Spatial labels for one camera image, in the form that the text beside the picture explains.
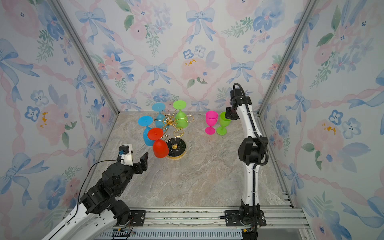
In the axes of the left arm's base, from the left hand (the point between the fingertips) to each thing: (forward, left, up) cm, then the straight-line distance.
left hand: (140, 152), depth 71 cm
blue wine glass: (+14, -1, +6) cm, 15 cm away
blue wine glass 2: (+22, -6, -1) cm, 23 cm away
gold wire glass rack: (+16, -14, -21) cm, 31 cm away
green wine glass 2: (+22, -18, -1) cm, 29 cm away
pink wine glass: (+32, -37, -10) cm, 50 cm away
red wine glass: (+5, -8, -4) cm, 11 cm away
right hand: (+32, -50, -7) cm, 59 cm away
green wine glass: (+27, -44, -9) cm, 53 cm away
